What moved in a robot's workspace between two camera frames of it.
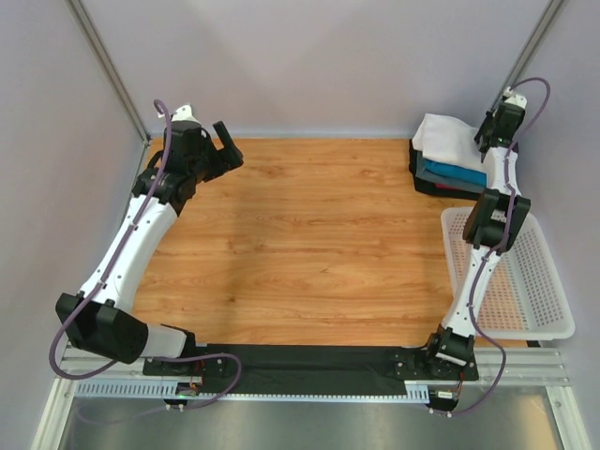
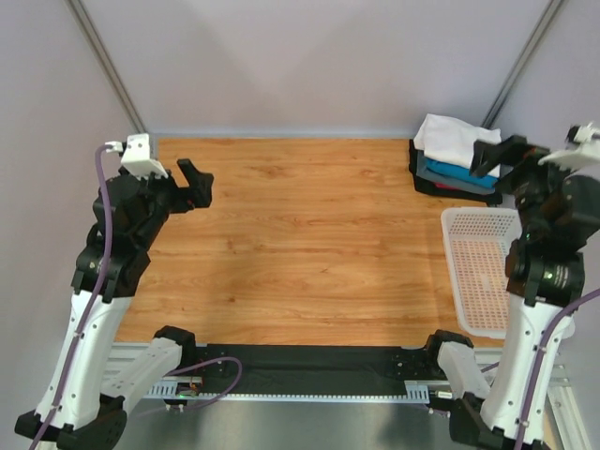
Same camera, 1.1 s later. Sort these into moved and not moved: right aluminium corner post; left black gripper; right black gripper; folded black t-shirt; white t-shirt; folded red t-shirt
Moved: right black gripper; left black gripper
Not moved: white t-shirt; folded red t-shirt; folded black t-shirt; right aluminium corner post
